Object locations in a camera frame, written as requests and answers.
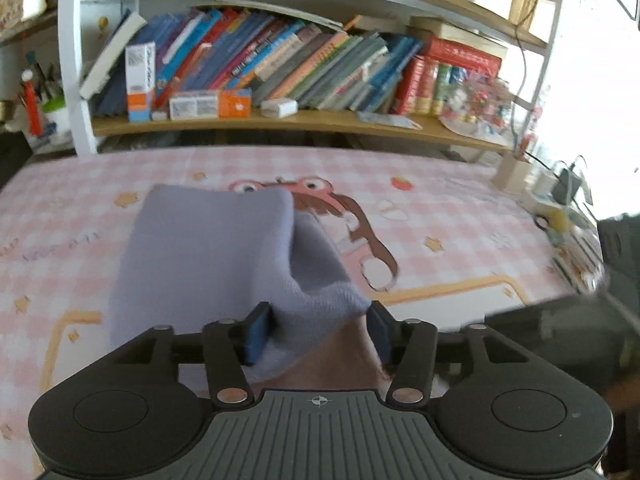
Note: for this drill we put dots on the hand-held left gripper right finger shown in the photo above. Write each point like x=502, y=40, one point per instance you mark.
x=377, y=330

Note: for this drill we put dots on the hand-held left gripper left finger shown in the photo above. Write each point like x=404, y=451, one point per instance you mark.
x=257, y=332

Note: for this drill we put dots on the lavender and pink knit sweater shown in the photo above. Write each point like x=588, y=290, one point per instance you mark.
x=210, y=260

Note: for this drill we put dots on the dark plug-in charger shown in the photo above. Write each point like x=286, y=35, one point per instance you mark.
x=566, y=187

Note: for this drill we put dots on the beige pen holder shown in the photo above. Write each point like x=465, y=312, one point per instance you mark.
x=512, y=172

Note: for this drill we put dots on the light blue paper packet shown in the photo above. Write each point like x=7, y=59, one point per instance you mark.
x=390, y=119

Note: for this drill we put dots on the white charger block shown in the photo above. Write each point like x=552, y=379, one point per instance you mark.
x=279, y=106

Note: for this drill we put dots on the long white orange box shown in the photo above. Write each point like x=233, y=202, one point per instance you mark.
x=210, y=105

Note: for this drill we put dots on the colourful candy bouquet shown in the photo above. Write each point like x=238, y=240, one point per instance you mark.
x=480, y=105

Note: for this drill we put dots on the row of books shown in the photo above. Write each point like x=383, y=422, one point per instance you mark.
x=310, y=65

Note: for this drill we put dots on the tall white orange box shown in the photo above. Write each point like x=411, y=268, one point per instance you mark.
x=140, y=75

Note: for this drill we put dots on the white brush cup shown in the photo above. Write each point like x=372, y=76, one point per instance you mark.
x=55, y=117

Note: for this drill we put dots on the red tassel ornament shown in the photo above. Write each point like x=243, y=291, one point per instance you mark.
x=31, y=110

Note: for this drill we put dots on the white bookshelf frame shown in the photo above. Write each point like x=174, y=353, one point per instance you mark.
x=75, y=60

